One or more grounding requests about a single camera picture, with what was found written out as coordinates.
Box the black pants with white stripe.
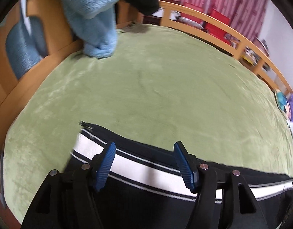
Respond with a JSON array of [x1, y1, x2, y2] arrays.
[[21, 120, 293, 229]]

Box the wooden bed frame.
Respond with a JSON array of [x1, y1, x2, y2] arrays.
[[0, 0, 293, 152]]

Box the light blue fleece blanket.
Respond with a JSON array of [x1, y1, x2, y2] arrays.
[[62, 0, 119, 58]]

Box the red chair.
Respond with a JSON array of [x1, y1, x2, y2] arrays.
[[204, 8, 232, 39]]

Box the blue padded chair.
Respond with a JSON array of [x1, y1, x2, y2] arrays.
[[6, 17, 48, 79]]

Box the teal geometric cushion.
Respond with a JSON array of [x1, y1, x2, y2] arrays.
[[274, 90, 291, 118]]

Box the green fleece bed blanket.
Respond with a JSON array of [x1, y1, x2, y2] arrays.
[[4, 25, 293, 221]]

